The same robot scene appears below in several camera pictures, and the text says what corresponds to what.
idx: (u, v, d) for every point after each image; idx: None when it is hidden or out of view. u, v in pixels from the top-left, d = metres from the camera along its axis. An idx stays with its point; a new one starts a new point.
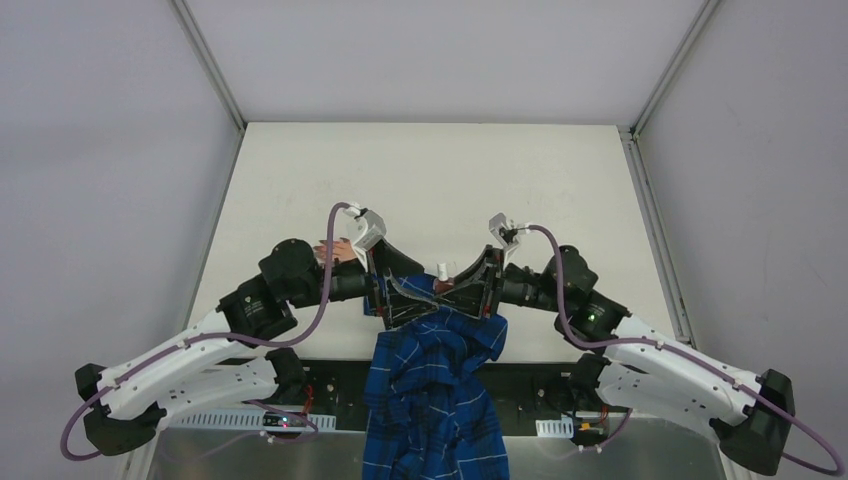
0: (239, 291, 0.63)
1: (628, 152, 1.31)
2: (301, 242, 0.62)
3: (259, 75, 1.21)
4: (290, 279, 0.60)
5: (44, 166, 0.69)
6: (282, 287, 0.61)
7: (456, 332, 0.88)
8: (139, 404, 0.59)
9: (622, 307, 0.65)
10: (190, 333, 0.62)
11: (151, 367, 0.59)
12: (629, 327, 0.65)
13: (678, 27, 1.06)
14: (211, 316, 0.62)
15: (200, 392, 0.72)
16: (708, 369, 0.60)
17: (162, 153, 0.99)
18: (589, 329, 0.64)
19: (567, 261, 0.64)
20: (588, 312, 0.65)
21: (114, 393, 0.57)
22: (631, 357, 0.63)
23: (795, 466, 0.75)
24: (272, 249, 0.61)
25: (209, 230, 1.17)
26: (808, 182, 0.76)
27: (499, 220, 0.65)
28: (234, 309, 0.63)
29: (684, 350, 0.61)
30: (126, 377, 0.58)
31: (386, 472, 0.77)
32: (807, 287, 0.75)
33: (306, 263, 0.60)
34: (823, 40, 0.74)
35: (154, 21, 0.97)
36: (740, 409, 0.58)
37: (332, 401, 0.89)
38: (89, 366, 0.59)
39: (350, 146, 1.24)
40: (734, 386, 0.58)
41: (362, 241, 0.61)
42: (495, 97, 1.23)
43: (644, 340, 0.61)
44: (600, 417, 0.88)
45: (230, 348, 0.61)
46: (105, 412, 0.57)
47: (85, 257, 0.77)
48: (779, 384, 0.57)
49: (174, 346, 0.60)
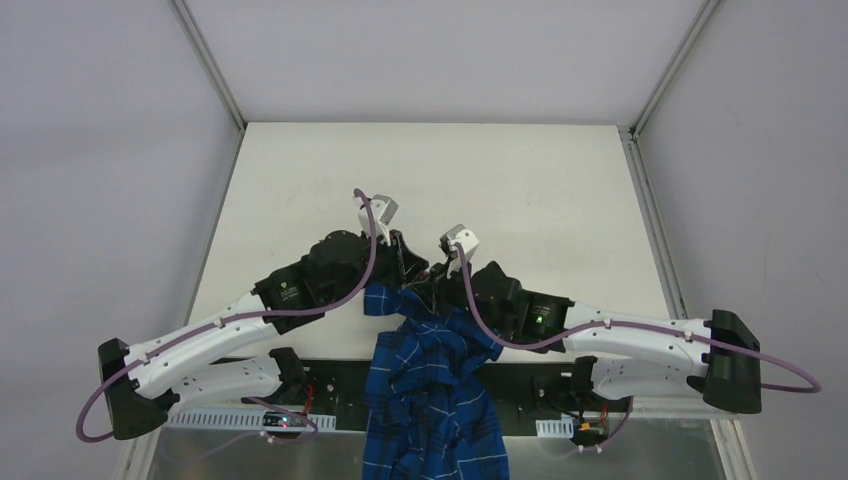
0: (274, 275, 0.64)
1: (627, 152, 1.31)
2: (350, 235, 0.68)
3: (258, 75, 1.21)
4: (340, 265, 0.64)
5: (44, 166, 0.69)
6: (327, 272, 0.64)
7: (456, 332, 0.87)
8: (165, 384, 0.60)
9: (566, 299, 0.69)
10: (225, 313, 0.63)
11: (183, 344, 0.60)
12: (576, 316, 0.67)
13: (679, 26, 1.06)
14: (247, 297, 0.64)
15: (210, 380, 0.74)
16: (659, 331, 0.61)
17: (162, 152, 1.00)
18: (541, 332, 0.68)
19: (485, 281, 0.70)
20: (535, 314, 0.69)
21: (144, 368, 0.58)
22: (588, 344, 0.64)
23: (796, 465, 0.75)
24: (325, 239, 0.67)
25: (209, 231, 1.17)
26: (807, 182, 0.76)
27: (447, 232, 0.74)
28: (268, 293, 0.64)
29: (629, 320, 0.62)
30: (157, 353, 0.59)
31: (387, 472, 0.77)
32: (807, 286, 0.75)
33: (355, 252, 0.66)
34: (824, 39, 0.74)
35: (154, 20, 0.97)
36: (700, 361, 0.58)
37: (331, 401, 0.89)
38: (114, 341, 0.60)
39: (350, 146, 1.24)
40: (686, 338, 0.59)
41: (382, 218, 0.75)
42: (495, 97, 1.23)
43: (592, 324, 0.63)
44: (600, 417, 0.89)
45: (262, 331, 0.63)
46: (133, 387, 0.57)
47: (84, 258, 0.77)
48: (727, 323, 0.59)
49: (211, 324, 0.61)
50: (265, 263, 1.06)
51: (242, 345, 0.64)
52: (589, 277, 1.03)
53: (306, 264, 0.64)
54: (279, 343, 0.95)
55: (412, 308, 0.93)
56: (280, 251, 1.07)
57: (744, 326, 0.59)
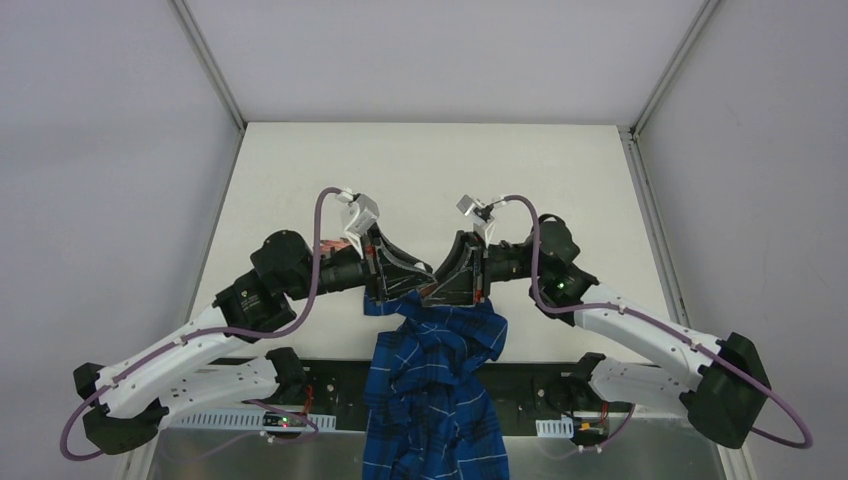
0: (235, 285, 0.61)
1: (627, 152, 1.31)
2: (293, 233, 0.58)
3: (259, 76, 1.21)
4: (283, 272, 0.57)
5: (46, 166, 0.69)
6: (276, 280, 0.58)
7: (456, 332, 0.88)
8: (138, 403, 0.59)
9: (592, 277, 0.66)
10: (186, 329, 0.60)
11: (150, 364, 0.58)
12: (598, 292, 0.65)
13: (678, 27, 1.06)
14: (207, 312, 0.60)
15: (201, 390, 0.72)
16: (668, 331, 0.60)
17: (162, 153, 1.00)
18: (557, 296, 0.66)
19: (551, 232, 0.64)
20: (558, 280, 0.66)
21: (113, 392, 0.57)
22: (596, 322, 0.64)
23: (795, 466, 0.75)
24: (264, 242, 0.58)
25: (209, 231, 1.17)
26: (807, 181, 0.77)
27: (470, 201, 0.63)
28: (230, 304, 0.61)
29: (646, 314, 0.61)
30: (124, 376, 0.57)
31: (387, 472, 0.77)
32: (807, 286, 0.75)
33: (299, 255, 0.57)
34: (823, 39, 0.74)
35: (154, 21, 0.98)
36: (696, 370, 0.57)
37: (332, 401, 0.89)
38: (87, 364, 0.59)
39: (349, 147, 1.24)
40: (690, 346, 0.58)
41: (354, 227, 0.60)
42: (496, 97, 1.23)
43: (607, 304, 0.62)
44: (600, 417, 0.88)
45: (228, 343, 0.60)
46: (104, 411, 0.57)
47: (84, 257, 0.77)
48: (742, 348, 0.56)
49: (172, 344, 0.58)
50: None
51: (210, 359, 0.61)
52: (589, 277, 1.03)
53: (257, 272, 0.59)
54: (279, 343, 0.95)
55: (412, 307, 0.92)
56: None
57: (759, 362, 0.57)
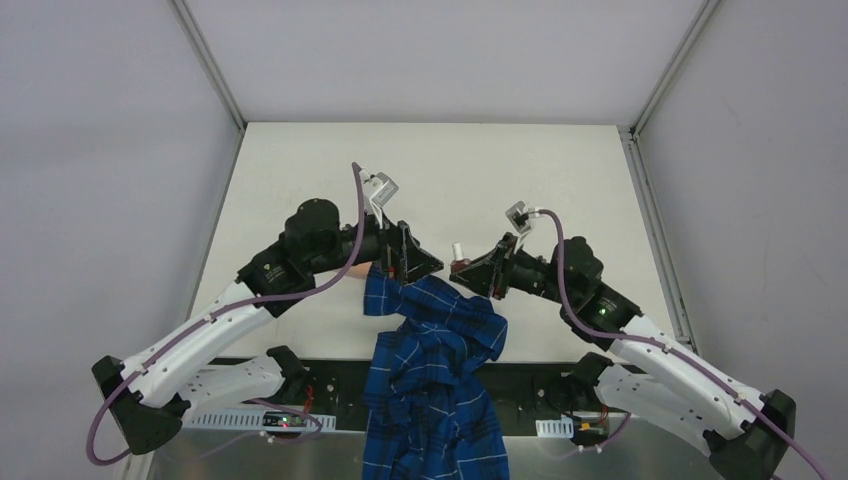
0: (256, 259, 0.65)
1: (628, 152, 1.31)
2: (323, 202, 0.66)
3: (259, 76, 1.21)
4: (319, 233, 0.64)
5: (45, 167, 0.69)
6: (309, 243, 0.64)
7: (456, 332, 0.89)
8: (170, 389, 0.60)
9: (634, 305, 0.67)
10: (213, 307, 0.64)
11: (178, 347, 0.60)
12: (640, 324, 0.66)
13: (678, 27, 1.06)
14: (233, 287, 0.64)
15: (216, 384, 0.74)
16: (712, 380, 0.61)
17: (162, 152, 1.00)
18: (598, 321, 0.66)
19: (574, 250, 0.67)
20: (599, 305, 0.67)
21: (143, 378, 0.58)
22: (636, 356, 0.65)
23: (795, 466, 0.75)
24: (297, 211, 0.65)
25: (209, 230, 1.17)
26: (807, 181, 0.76)
27: (516, 205, 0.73)
28: (253, 279, 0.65)
29: (693, 359, 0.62)
30: (154, 360, 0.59)
31: (387, 472, 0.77)
32: (807, 286, 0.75)
33: (331, 217, 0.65)
34: (824, 39, 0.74)
35: (154, 21, 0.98)
36: (738, 424, 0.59)
37: (332, 401, 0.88)
38: (108, 358, 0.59)
39: (349, 146, 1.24)
40: (736, 399, 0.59)
41: (377, 198, 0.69)
42: (496, 97, 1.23)
43: (651, 340, 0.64)
44: (600, 417, 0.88)
45: (255, 316, 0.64)
46: (137, 398, 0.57)
47: (84, 256, 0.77)
48: (783, 406, 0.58)
49: (202, 320, 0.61)
50: None
51: (239, 333, 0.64)
52: None
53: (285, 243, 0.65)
54: (279, 343, 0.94)
55: (412, 307, 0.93)
56: None
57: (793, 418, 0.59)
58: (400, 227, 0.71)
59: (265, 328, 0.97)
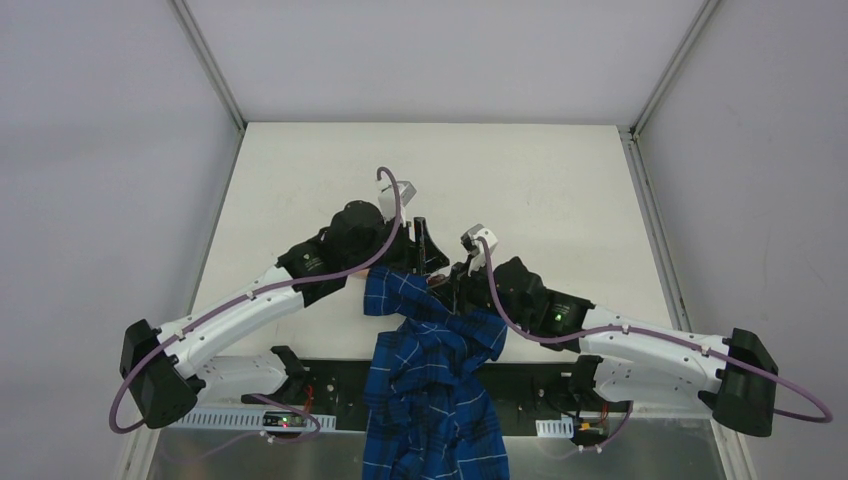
0: (296, 249, 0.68)
1: (627, 152, 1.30)
2: (368, 203, 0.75)
3: (259, 75, 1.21)
4: (364, 229, 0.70)
5: (44, 166, 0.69)
6: (353, 237, 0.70)
7: (456, 332, 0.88)
8: (200, 359, 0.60)
9: (587, 301, 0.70)
10: (253, 286, 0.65)
11: (216, 319, 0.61)
12: (596, 317, 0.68)
13: (679, 26, 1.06)
14: (273, 271, 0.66)
15: (230, 369, 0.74)
16: (676, 342, 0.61)
17: (162, 152, 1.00)
18: (558, 329, 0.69)
19: (518, 272, 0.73)
20: (555, 312, 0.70)
21: (179, 343, 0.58)
22: (603, 346, 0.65)
23: (798, 466, 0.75)
24: (347, 207, 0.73)
25: (209, 231, 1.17)
26: (807, 180, 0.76)
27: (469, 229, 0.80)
28: (292, 267, 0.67)
29: (650, 329, 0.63)
30: (193, 327, 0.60)
31: (387, 472, 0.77)
32: (806, 286, 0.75)
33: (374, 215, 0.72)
34: (823, 37, 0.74)
35: (154, 20, 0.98)
36: (715, 376, 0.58)
37: (332, 401, 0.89)
38: (143, 321, 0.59)
39: (348, 147, 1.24)
40: (702, 352, 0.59)
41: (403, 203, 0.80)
42: (496, 97, 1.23)
43: (610, 328, 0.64)
44: (600, 417, 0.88)
45: (290, 302, 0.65)
46: (173, 362, 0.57)
47: (83, 256, 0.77)
48: (746, 342, 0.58)
49: (244, 295, 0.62)
50: (264, 263, 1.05)
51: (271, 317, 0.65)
52: (587, 276, 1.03)
53: (326, 237, 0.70)
54: (279, 343, 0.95)
55: (412, 307, 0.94)
56: (280, 251, 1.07)
57: (766, 351, 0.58)
58: (418, 222, 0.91)
59: (266, 328, 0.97)
